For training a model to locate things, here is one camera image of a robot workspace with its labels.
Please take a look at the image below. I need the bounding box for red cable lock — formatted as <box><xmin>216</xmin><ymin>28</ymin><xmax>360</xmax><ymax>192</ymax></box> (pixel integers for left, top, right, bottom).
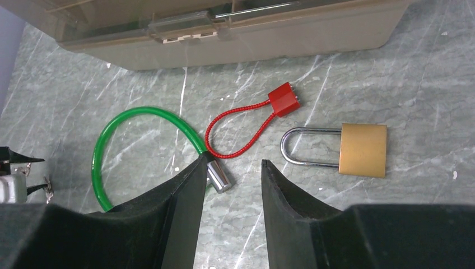
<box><xmin>204</xmin><ymin>82</ymin><xmax>302</xmax><ymax>160</ymax></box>

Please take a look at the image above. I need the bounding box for brown translucent tool box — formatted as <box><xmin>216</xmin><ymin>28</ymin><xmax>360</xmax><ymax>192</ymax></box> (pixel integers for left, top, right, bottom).
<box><xmin>1</xmin><ymin>1</ymin><xmax>411</xmax><ymax>71</ymax></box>

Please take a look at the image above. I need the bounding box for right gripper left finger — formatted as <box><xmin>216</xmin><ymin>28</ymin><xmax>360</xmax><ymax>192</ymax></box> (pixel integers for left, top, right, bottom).
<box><xmin>1</xmin><ymin>153</ymin><xmax>207</xmax><ymax>268</ymax></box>

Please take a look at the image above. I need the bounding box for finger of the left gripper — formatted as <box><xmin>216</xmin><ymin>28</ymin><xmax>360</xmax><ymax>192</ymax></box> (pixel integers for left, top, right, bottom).
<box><xmin>1</xmin><ymin>146</ymin><xmax>45</xmax><ymax>165</ymax></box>
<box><xmin>26</xmin><ymin>184</ymin><xmax>48</xmax><ymax>196</ymax></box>

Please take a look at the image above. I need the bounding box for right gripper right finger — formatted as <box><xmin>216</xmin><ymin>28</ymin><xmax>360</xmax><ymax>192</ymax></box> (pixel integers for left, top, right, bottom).
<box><xmin>261</xmin><ymin>160</ymin><xmax>474</xmax><ymax>268</ymax></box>

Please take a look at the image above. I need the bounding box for green cable lock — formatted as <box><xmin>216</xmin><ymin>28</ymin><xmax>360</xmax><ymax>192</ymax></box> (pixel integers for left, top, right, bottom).
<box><xmin>91</xmin><ymin>106</ymin><xmax>233</xmax><ymax>213</ymax></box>

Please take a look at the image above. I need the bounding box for brass padlock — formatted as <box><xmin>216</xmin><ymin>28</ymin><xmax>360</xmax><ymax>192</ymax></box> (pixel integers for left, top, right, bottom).
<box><xmin>280</xmin><ymin>123</ymin><xmax>388</xmax><ymax>178</ymax></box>

